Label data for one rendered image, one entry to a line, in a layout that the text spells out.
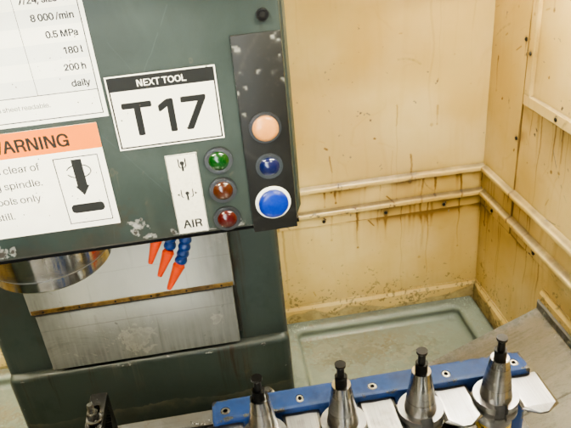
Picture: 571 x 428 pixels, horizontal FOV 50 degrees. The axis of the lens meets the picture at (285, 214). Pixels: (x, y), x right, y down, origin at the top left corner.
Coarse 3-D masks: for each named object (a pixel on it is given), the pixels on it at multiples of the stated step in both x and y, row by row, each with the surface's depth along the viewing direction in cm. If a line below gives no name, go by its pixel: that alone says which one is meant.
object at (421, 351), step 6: (420, 348) 81; (426, 348) 81; (420, 354) 80; (426, 354) 80; (420, 360) 81; (426, 360) 82; (420, 366) 81; (426, 366) 81; (420, 372) 82; (426, 372) 82
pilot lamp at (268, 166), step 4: (264, 160) 59; (268, 160) 59; (272, 160) 59; (276, 160) 60; (260, 164) 60; (264, 164) 59; (268, 164) 59; (272, 164) 59; (276, 164) 60; (260, 168) 60; (264, 168) 60; (268, 168) 60; (272, 168) 60; (276, 168) 60; (264, 172) 60; (268, 172) 60; (272, 172) 60; (276, 172) 60
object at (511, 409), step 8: (480, 384) 88; (472, 392) 87; (512, 392) 87; (472, 400) 87; (480, 400) 86; (512, 400) 85; (480, 408) 86; (488, 408) 84; (496, 408) 85; (504, 408) 85; (512, 408) 84; (488, 416) 85; (496, 416) 86; (504, 416) 86; (512, 416) 85
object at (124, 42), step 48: (96, 0) 51; (144, 0) 52; (192, 0) 52; (240, 0) 53; (96, 48) 53; (144, 48) 53; (192, 48) 54; (288, 96) 58; (192, 144) 58; (240, 144) 59; (144, 192) 60; (240, 192) 61; (0, 240) 60; (48, 240) 61; (96, 240) 61; (144, 240) 62
